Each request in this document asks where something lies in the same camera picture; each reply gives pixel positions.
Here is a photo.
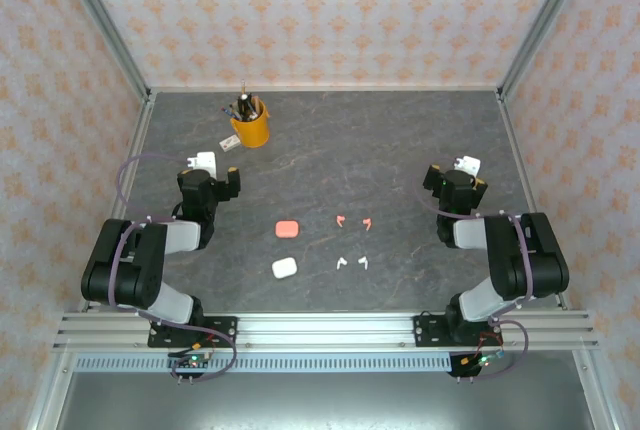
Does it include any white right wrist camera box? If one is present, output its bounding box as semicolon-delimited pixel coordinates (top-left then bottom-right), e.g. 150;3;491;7
452;154;482;176

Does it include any white earbud charging case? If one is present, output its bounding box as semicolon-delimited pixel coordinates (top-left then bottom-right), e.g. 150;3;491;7
271;257;299;280

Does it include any aluminium table edge rail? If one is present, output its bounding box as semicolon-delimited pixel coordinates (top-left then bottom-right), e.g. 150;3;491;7
496;89;571;312
77;92;157;315
148;84;502;95

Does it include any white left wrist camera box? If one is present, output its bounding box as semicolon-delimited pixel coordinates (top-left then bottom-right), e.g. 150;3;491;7
187;151;220;177

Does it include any small green-lit circuit board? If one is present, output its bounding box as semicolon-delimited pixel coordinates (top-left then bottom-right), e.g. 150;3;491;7
167;349;217;385
449;349;506;382

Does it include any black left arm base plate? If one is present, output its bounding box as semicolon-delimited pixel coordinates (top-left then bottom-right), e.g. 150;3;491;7
147;315;239;349

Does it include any aluminium mounting rail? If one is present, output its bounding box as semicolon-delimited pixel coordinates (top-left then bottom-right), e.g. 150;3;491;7
52;312;600;352

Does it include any aluminium frame post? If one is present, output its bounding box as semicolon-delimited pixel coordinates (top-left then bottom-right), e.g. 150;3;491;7
497;0;600;101
24;349;76;430
572;349;619;430
52;0;154;104

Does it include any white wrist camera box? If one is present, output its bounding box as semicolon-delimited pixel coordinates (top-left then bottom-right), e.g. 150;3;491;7
187;151;220;177
452;154;482;176

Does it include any slotted grey cable tray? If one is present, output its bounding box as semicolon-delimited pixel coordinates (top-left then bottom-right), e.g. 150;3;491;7
73;353;454;375

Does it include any orange pen holder cup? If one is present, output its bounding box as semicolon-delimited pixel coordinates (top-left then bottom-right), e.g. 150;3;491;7
228;97;271;150

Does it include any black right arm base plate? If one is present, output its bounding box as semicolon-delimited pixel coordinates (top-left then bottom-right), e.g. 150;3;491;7
412;314;506;349

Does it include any grey metal shelf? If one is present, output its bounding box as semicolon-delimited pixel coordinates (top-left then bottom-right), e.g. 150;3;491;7
52;372;589;430

